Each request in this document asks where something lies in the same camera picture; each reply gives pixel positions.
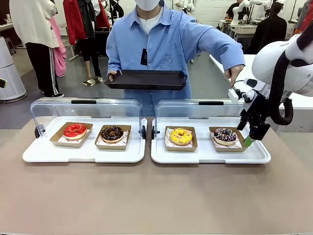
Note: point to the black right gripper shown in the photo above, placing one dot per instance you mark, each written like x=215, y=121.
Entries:
x=255, y=110

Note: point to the black rectangular serving tray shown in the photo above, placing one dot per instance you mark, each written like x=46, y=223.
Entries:
x=146, y=80

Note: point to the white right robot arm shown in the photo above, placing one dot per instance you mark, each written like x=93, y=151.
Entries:
x=267, y=61

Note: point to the person right forearm blue sleeve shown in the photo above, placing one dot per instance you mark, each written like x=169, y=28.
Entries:
x=113, y=61

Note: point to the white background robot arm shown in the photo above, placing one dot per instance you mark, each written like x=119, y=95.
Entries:
x=240, y=7

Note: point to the person left forearm blue sleeve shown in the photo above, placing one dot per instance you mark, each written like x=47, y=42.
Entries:
x=230, y=51

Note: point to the brown cardboard donut box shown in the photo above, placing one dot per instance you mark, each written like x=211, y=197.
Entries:
x=181, y=148
x=227, y=149
x=56, y=141
x=110, y=147

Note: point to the dark donut with white drizzle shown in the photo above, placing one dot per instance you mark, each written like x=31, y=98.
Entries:
x=220, y=138

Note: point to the yellow sprinkled donut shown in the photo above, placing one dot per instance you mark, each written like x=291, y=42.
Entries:
x=176, y=138

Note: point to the red glazed donut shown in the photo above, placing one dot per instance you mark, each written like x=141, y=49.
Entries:
x=71, y=132

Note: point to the chocolate donut with nut bits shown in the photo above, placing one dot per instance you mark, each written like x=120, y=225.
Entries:
x=107, y=135

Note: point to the person torso blue shirt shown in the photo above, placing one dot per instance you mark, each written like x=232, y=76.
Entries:
x=166, y=44

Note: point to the person left hand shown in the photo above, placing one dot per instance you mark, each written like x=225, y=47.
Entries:
x=234, y=73

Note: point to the person right hand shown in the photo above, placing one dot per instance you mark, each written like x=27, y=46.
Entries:
x=113, y=74

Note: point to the white cylindrical air purifier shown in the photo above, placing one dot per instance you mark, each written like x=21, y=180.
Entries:
x=9, y=73

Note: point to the white printed paper liner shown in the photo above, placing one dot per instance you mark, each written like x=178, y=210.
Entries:
x=168, y=143
x=64, y=140
x=238, y=145
x=125, y=137

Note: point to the white side table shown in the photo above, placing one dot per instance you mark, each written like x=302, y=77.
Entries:
x=300, y=107

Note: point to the white display tray base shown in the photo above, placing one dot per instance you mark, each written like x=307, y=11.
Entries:
x=90, y=155
x=203, y=156

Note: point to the clear hinged display lid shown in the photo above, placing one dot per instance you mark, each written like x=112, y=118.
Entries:
x=195, y=110
x=110, y=109

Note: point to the pink hanging garment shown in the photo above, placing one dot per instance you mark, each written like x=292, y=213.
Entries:
x=60, y=56

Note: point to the bystander in cream sweater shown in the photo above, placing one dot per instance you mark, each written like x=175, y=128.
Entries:
x=31, y=22

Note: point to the red jacket figure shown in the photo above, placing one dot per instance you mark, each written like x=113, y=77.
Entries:
x=73, y=19

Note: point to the bystander in black clothes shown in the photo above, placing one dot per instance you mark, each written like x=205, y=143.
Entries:
x=269, y=31

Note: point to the white background work table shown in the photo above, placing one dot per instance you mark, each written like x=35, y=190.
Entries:
x=244, y=29

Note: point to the bystander in black t-shirt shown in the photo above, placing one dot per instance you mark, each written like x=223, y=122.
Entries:
x=232, y=11

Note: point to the bystander in red top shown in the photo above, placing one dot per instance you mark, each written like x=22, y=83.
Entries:
x=306, y=17

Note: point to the black clip-on device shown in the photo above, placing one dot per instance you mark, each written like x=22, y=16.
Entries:
x=144, y=56

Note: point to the white face mask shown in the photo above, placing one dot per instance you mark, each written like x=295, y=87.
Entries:
x=148, y=4

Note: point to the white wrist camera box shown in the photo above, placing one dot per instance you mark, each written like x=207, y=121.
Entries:
x=233, y=96

